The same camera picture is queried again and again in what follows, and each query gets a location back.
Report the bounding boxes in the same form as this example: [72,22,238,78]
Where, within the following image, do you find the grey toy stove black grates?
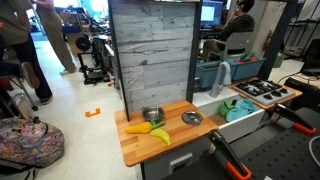
[233,78,296,107]

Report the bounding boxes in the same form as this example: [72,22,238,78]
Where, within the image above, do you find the grey cabinet drawer handle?
[167,152,195,175]

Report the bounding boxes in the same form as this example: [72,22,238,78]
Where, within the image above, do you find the grey hose cable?
[307,134,320,168]

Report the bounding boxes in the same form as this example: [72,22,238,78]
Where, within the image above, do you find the standing person khaki trousers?
[32,0,79,76]

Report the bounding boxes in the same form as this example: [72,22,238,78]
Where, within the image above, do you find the red toy radish green leaves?
[248,53,260,64]
[235,50,251,65]

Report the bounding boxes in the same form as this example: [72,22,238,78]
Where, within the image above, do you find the wooden kitchen counter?
[113,99,220,168]

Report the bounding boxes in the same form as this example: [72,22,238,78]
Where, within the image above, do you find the yellow toy carrot green stem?
[124,120,166,135]

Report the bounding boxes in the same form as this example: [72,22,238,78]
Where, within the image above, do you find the black clamp orange handle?
[273,103,317,136]
[206,129,254,180]

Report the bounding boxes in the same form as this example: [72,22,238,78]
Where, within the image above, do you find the wooden stove counter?
[227,77,304,111]

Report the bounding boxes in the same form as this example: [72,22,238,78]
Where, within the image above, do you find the blue cloth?
[225,98,257,123]

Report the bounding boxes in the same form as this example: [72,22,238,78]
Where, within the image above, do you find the white shoe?
[20,61,41,90]

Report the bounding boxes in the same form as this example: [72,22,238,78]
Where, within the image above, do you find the black machine stand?
[76,34,112,86]

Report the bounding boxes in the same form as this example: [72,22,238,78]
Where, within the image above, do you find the round steel pot lid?
[181,110,204,127]

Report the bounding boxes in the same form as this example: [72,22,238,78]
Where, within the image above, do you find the orange floor tape marker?
[84,107,102,119]

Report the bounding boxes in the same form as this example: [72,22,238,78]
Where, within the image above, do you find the colourful patterned backpack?
[0,116,66,169]

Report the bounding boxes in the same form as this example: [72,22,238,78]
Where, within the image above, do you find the grey plastic chair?
[211,31,255,63]

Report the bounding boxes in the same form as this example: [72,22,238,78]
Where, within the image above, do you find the grey toy faucet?
[209,61,232,99]

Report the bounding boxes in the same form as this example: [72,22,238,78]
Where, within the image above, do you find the blue planter bin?
[195,60,239,90]
[231,57,267,82]

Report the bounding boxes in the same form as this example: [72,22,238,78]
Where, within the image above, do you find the seated person dark shirt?
[202,0,257,63]

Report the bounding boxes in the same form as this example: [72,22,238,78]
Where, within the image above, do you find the standing person dark trousers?
[0,0,54,105]

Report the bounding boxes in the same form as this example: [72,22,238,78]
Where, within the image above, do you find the grey wood backsplash panel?
[110,1,196,115]

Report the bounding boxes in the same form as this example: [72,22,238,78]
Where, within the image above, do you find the black kitchen frame post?
[257,0,300,81]
[106,0,131,122]
[185,0,204,104]

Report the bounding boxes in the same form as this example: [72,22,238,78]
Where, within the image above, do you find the yellow toy banana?
[149,128,173,147]

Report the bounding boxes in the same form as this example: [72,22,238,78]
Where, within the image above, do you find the computer monitor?
[200,0,225,29]

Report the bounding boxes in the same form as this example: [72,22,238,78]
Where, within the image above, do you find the white toy sink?
[192,87,266,144]

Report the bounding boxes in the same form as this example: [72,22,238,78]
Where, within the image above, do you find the green cloth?
[218,99,236,118]

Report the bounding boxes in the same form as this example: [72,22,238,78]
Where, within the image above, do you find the small steel pot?
[141,105,166,123]

